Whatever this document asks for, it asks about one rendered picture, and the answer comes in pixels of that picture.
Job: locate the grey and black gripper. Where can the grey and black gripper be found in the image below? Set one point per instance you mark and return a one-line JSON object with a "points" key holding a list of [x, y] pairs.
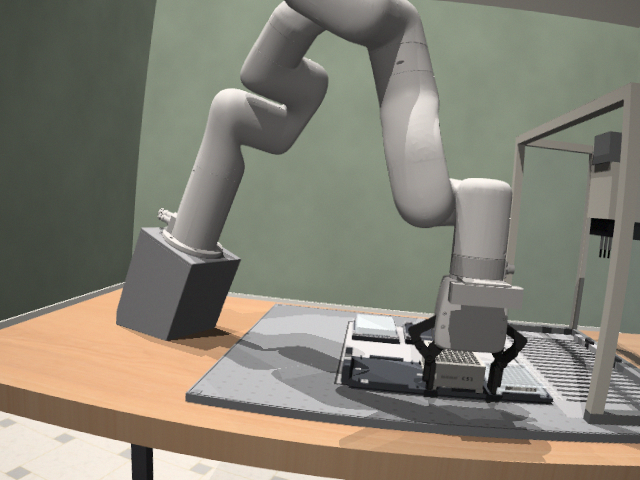
{"points": [[466, 328]]}

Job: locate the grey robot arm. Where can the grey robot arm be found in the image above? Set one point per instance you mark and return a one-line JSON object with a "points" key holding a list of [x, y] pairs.
{"points": [[393, 34]]}

